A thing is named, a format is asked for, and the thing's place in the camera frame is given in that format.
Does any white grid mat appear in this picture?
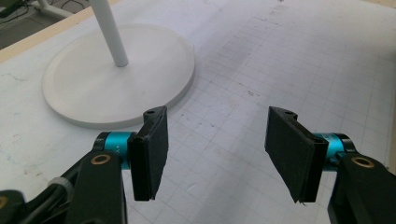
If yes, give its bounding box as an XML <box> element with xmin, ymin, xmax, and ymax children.
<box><xmin>0</xmin><ymin>0</ymin><xmax>396</xmax><ymax>224</ymax></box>

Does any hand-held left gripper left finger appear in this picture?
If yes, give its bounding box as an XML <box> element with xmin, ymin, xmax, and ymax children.
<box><xmin>127</xmin><ymin>105</ymin><xmax>170</xmax><ymax>203</ymax></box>

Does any white desk leg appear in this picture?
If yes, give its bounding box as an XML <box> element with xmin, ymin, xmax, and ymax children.
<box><xmin>31</xmin><ymin>0</ymin><xmax>75</xmax><ymax>19</ymax></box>

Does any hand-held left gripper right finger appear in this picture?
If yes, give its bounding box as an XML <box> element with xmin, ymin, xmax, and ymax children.
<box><xmin>264</xmin><ymin>105</ymin><xmax>330</xmax><ymax>205</ymax></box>

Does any white utensil hook rack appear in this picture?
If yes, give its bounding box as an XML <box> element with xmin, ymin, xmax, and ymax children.
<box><xmin>41</xmin><ymin>0</ymin><xmax>196</xmax><ymax>131</ymax></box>

